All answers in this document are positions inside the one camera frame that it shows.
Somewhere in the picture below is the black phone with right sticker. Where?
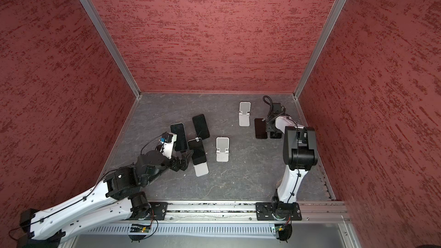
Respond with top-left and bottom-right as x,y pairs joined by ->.
254,118 -> 268,140

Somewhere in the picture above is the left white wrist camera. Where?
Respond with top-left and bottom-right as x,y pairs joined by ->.
156,132 -> 177,159

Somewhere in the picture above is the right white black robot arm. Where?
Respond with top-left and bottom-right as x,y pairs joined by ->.
263,95 -> 318,209

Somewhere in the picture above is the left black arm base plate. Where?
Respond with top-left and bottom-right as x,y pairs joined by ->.
136,202 -> 169,221

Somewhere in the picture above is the black phone on left stand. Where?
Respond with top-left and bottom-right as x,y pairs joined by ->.
187,137 -> 207,165

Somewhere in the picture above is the left aluminium corner post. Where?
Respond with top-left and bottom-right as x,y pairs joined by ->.
63,0 -> 142,99

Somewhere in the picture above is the white slotted cable duct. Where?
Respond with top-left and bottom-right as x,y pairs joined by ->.
84,223 -> 276,238

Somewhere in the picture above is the black phone far left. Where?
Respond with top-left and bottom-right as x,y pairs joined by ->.
170,123 -> 188,152

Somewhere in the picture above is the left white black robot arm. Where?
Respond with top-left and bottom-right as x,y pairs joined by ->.
16,150 -> 194,248

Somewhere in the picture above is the black phone tilted back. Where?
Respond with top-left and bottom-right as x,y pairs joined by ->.
192,114 -> 210,140

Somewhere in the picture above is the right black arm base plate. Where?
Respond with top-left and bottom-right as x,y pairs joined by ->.
256,202 -> 303,222

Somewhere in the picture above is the aluminium front rail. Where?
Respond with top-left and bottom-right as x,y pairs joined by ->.
71,199 -> 351,223

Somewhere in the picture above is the white phone stand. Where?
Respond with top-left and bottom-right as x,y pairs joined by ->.
216,137 -> 230,163
194,162 -> 209,178
238,102 -> 251,127

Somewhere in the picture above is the aluminium corner post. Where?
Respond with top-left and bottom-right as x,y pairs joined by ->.
63,0 -> 142,99
293,0 -> 361,99

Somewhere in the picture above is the right aluminium corner post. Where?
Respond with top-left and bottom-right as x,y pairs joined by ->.
293,0 -> 361,99

